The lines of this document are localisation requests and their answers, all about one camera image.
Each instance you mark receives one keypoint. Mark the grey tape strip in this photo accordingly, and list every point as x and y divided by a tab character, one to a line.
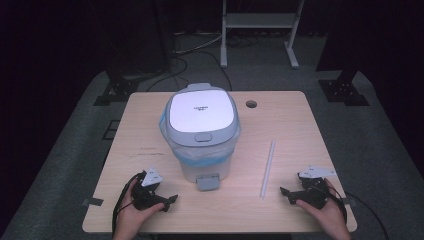
92	201
348	201

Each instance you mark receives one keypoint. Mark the white grey pedal trash can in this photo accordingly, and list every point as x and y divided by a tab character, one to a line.
200	113

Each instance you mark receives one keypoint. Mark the person's left hand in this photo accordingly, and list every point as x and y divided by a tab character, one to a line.
130	220

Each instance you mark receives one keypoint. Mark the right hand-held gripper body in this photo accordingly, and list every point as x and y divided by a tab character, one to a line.
315	195

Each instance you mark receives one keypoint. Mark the white metal stand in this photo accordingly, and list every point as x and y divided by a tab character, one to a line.
258	20

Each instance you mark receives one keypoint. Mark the person's right hand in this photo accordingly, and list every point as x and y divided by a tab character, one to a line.
331	218

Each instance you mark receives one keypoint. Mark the black floor socket box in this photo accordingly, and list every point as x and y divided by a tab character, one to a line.
111	130

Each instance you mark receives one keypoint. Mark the white plastic straw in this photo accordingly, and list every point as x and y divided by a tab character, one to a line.
267	170

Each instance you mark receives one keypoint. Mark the black stand with base plate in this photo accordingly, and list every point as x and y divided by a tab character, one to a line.
343	91
115	91

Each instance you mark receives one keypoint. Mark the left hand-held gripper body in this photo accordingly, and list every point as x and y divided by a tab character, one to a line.
145	198

